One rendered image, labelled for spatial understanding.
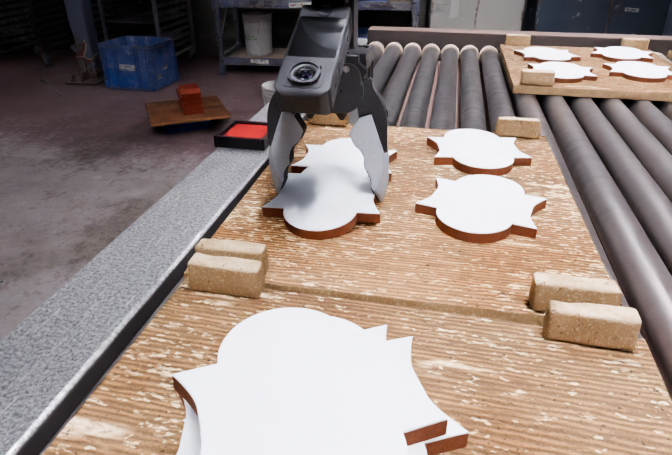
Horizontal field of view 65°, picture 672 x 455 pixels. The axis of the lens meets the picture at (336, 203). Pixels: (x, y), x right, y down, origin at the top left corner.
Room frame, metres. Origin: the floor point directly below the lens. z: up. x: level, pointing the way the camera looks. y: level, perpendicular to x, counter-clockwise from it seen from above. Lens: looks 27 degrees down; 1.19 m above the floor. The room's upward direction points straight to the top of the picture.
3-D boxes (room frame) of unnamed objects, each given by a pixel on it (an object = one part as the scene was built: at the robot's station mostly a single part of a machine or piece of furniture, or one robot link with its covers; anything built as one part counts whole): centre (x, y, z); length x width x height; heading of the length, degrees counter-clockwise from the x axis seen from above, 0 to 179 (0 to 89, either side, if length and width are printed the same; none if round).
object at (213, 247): (0.37, 0.09, 0.95); 0.06 x 0.02 x 0.03; 79
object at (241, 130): (0.74, 0.13, 0.92); 0.06 x 0.06 x 0.01; 78
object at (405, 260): (0.54, -0.08, 0.93); 0.41 x 0.35 x 0.02; 169
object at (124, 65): (4.60, 1.68, 0.19); 0.50 x 0.41 x 0.37; 76
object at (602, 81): (1.14, -0.54, 0.94); 0.41 x 0.35 x 0.04; 168
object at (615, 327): (0.29, -0.18, 0.95); 0.06 x 0.02 x 0.03; 77
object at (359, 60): (0.52, 0.00, 1.09); 0.09 x 0.08 x 0.12; 169
